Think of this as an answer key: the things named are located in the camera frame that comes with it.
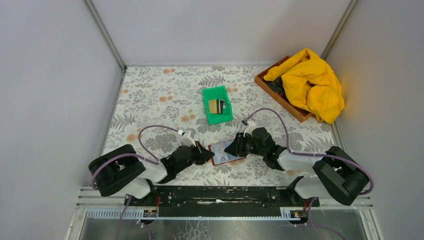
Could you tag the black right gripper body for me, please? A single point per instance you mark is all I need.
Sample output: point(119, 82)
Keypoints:
point(261, 150)

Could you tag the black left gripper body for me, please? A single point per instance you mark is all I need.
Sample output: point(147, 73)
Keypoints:
point(190, 162)

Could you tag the gold credit card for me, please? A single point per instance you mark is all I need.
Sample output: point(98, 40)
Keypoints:
point(213, 106)

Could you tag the black VIP credit card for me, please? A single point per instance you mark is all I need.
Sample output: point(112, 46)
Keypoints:
point(220, 106)

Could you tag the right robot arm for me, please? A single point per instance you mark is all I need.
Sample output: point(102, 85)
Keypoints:
point(330, 174)

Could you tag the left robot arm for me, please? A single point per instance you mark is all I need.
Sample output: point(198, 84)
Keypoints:
point(124, 171)

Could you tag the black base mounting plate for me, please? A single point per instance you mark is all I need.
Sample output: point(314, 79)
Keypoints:
point(219, 201)

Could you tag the brown wooden tray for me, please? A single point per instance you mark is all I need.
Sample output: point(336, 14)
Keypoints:
point(299, 114)

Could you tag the green plastic bin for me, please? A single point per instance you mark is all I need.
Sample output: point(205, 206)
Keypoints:
point(219, 92)

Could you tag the dark items in tray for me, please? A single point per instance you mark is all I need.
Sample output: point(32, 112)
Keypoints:
point(276, 86)

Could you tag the yellow cloth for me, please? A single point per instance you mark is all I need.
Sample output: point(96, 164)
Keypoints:
point(310, 84)

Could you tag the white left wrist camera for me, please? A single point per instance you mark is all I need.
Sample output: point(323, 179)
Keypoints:
point(187, 137)

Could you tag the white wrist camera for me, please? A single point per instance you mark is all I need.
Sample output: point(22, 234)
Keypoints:
point(250, 126)
point(187, 137)

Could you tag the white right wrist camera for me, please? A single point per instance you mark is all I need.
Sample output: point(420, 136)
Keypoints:
point(250, 126)

